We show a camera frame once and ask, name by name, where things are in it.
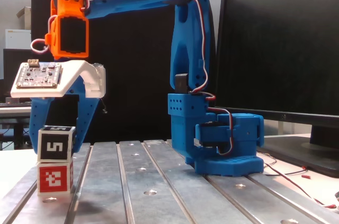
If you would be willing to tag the grey office desk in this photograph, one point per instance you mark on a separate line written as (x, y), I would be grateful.
(13, 110)

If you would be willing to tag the red cube with white marker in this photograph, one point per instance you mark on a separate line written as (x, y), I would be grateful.
(53, 179)

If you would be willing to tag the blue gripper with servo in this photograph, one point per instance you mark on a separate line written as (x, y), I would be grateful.
(87, 107)

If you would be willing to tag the white cabinet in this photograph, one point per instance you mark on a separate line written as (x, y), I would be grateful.
(17, 38)

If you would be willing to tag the brown cardboard box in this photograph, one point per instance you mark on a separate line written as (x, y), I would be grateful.
(24, 14)

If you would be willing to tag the blue and orange robot arm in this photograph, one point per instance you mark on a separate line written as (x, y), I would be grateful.
(185, 49)

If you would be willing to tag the black flat screen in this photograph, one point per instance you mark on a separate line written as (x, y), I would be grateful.
(16, 70)

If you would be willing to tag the black cube with white marker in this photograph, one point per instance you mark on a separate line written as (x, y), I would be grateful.
(54, 145)

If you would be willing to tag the black Dell monitor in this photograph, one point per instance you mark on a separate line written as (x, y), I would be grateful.
(278, 49)

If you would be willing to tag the white camera mount with board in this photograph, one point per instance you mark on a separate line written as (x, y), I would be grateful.
(76, 69)

